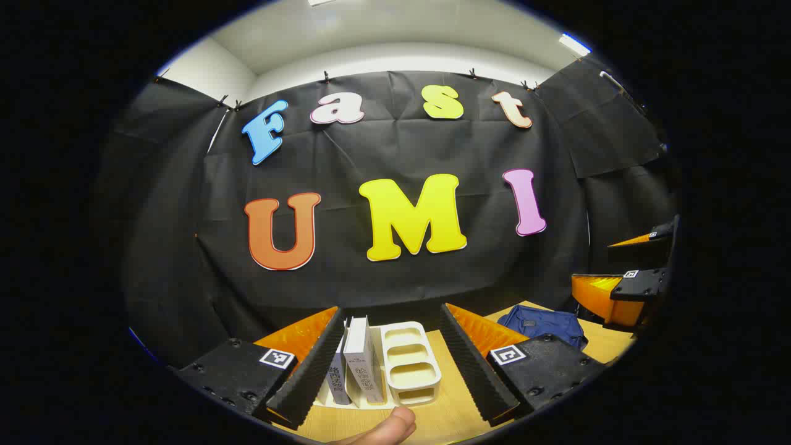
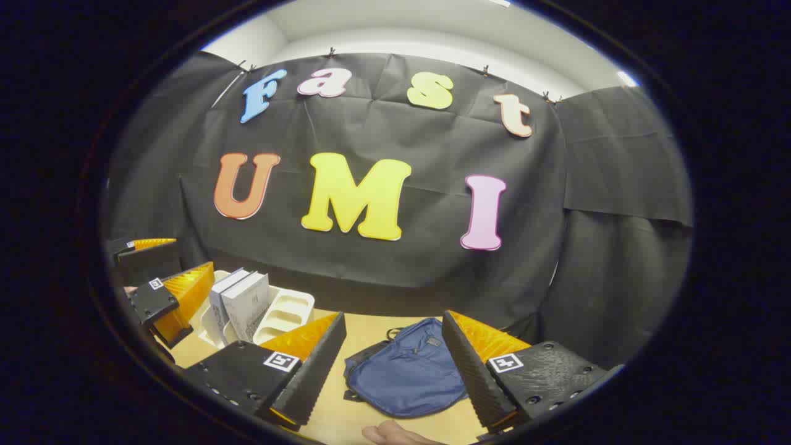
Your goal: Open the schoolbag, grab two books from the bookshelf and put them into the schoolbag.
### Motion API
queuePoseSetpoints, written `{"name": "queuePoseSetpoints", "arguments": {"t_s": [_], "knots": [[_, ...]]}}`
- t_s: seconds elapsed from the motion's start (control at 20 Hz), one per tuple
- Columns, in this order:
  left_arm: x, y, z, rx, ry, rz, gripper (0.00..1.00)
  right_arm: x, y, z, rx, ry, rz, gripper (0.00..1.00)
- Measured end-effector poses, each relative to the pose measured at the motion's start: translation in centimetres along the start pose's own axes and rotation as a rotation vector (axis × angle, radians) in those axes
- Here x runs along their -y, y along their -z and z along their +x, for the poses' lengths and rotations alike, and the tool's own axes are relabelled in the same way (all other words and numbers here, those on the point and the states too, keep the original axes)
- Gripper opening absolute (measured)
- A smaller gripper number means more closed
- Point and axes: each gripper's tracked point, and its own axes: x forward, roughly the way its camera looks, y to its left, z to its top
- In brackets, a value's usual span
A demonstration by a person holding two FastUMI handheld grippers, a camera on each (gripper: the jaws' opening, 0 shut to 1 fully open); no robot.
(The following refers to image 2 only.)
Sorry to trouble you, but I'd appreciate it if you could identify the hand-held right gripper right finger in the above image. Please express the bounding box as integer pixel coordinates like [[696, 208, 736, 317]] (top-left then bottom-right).
[[441, 310, 625, 434]]

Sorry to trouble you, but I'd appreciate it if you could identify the grey book dark picture cover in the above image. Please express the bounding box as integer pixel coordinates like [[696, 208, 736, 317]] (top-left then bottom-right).
[[209, 267, 251, 334]]

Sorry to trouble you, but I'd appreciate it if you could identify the white plastic bookshelf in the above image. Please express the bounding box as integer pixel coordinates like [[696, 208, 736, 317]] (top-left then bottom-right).
[[197, 270, 316, 348]]

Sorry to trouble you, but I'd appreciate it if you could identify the white book sketch cover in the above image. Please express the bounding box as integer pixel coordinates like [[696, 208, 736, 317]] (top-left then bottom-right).
[[221, 272, 271, 344]]

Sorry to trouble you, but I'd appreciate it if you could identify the blue schoolbag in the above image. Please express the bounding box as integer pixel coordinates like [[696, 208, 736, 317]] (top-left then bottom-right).
[[344, 318, 468, 419]]

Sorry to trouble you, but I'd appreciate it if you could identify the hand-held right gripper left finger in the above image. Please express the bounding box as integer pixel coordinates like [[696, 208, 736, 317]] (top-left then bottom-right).
[[183, 311, 347, 432]]

